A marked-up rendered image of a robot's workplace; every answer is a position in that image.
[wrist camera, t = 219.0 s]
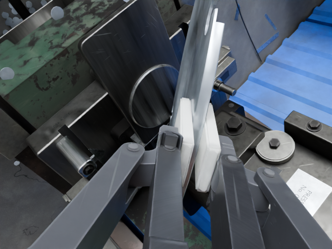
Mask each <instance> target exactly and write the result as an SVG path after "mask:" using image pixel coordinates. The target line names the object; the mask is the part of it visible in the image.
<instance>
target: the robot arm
mask: <svg viewBox="0 0 332 249"><path fill-rule="evenodd" d="M193 148H194V135H193V124H192V112H191V101H190V100H189V99H188V98H182V99H180V102H179V107H178V111H177V116H176V121H175V125H174V127H173V126H168V125H163V126H161V127H160V130H159V135H158V140H157V145H156V148H155V149H154V150H150V151H145V149H144V147H143V146H142V145H140V144H137V143H134V142H128V143H124V144H123V145H122V146H121V147H120V148H119V149H118V150H117V151H116V152H115V153H114V154H113V156H112V157H111V158H110V159H109V160H108V161H107V162H106V163H105V164H104V166H103V167H102V168H101V169H100V170H99V171H98V172H97V173H96V174H95V176H94V177H93V178H92V179H91V180H90V181H89V182H88V183H87V184H86V185H85V186H84V187H83V188H82V189H81V191H80V192H79V193H78V194H77V195H76V196H75V197H74V198H73V199H72V201H71V202H70V203H69V204H68V205H67V206H66V207H65V208H64V209H63V211H62V212H61V213H60V214H59V215H58V216H57V217H56V218H55V219H54V221H53V222H52V223H51V224H50V225H49V226H48V227H47V228H46V229H45V231H44V232H43V233H42V234H41V235H40V236H39V237H38V238H37V239H36V241H35V242H34V243H33V244H32V245H31V246H30V247H28V248H27V249H103V247H104V246H105V244H106V242H107V241H108V239H109V237H110V235H111V234H112V232H113V230H114V229H115V227H116V225H117V224H118V222H119V221H120V219H121V217H122V216H123V214H124V212H125V211H126V209H127V207H128V206H129V204H130V202H131V201H132V199H133V197H134V196H135V194H136V192H137V190H138V187H145V186H150V189H149V198H148V206H147V215H146V223H145V232H144V240H143V249H189V247H188V243H187V242H185V241H184V222H183V199H182V187H183V186H184V182H185V179H186V175H187V171H188V167H189V163H190V159H191V156H192V152H193ZM195 184H196V189H197V191H199V192H204V193H206V192H208V191H209V188H210V185H211V190H210V193H209V196H208V199H207V203H206V206H208V204H209V207H210V225H211V243H212V249H332V240H331V239H330V238H329V236H328V235H327V234H326V233H325V231H324V230H323V229H322V228H321V226H320V225H319V224H318V223H317V221H316V220H315V219H314V217H313V216H312V215H311V214H310V212H309V211H308V210H307V209H306V207H305V206H304V205H303V204H302V202H301V201H300V200H299V199H298V197H297V196H296V195H295V194H294V192H293V191H292V190H291V189H290V187H289V186H288V185H287V184H286V183H285V181H284V180H283V179H282V178H281V176H280V175H279V174H278V173H277V172H275V171H274V170H273V169H270V168H267V167H259V168H258V169H257V171H256V172H254V171H251V170H249V169H246V168H244V164H243V162H242V160H241V159H239V158H238V157H237V156H236V153H235V149H234V146H233V142H232V140H231V139H230V138H229V137H227V136H222V135H218V132H217V127H216V122H215V117H214V112H213V106H212V104H211V103H209V107H208V111H207V116H206V121H205V124H204V128H203V132H202V136H201V140H200V144H199V147H198V151H197V155H196V158H195ZM269 206H270V209H269Z"/></svg>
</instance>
